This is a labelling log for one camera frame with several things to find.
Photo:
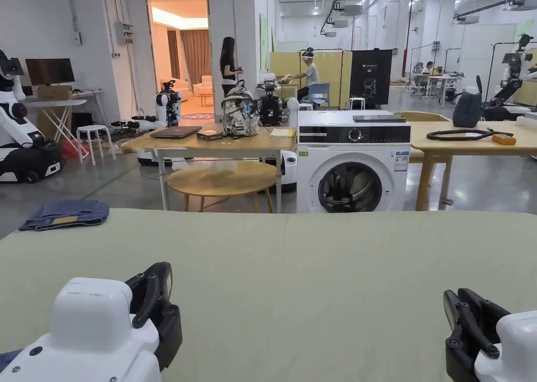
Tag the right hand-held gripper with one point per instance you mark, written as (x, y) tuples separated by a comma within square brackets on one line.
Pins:
[(518, 348)]

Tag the white washing machine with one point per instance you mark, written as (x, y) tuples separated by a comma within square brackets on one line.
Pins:
[(314, 172)]

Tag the bed with pale green sheet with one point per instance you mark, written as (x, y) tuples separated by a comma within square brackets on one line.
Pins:
[(302, 264)]

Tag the folded blue jeans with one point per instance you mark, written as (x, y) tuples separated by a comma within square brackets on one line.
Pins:
[(67, 216)]

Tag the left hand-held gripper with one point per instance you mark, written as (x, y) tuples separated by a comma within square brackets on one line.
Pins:
[(92, 340)]

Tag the white desk with monitor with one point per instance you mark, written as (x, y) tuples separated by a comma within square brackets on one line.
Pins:
[(54, 103)]

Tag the small white robot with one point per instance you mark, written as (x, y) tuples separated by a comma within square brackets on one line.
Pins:
[(168, 103)]

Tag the grey electrical wall box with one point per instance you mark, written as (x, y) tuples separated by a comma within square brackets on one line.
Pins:
[(123, 33)]

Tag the white and black robot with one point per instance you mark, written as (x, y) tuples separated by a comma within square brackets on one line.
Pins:
[(509, 88)]

